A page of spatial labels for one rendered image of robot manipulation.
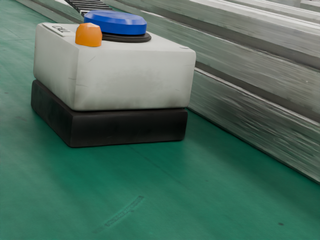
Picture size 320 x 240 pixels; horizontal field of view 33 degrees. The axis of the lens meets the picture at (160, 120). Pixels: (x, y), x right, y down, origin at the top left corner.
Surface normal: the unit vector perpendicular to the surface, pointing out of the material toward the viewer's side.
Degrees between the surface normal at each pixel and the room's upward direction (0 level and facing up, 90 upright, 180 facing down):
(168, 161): 0
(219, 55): 90
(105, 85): 90
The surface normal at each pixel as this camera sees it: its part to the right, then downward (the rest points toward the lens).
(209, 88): -0.87, 0.04
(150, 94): 0.48, 0.33
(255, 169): 0.13, -0.94
